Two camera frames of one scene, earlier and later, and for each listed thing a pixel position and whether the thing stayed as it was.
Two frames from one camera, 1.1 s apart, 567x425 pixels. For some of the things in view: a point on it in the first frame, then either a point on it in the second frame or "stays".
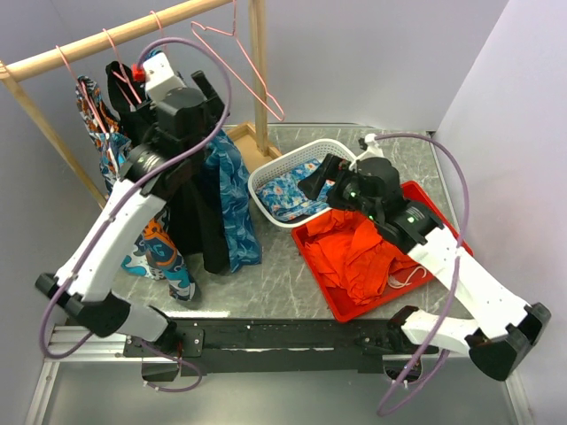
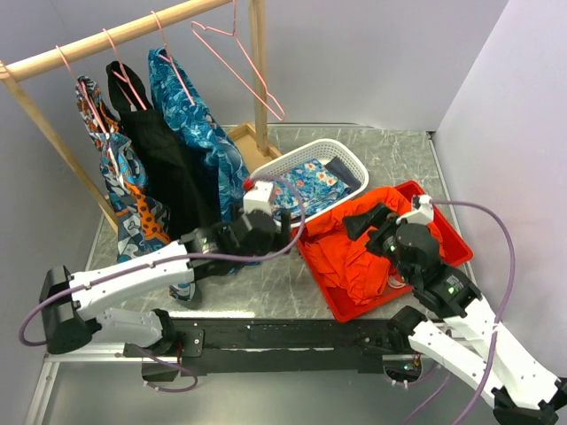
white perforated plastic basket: x=291 y=161 stays
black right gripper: x=330 y=170 to x=356 y=225
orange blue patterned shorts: x=151 y=251 stays
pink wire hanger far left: x=85 y=95 stays
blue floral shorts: x=283 y=197 stays
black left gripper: x=213 y=107 to x=279 y=241
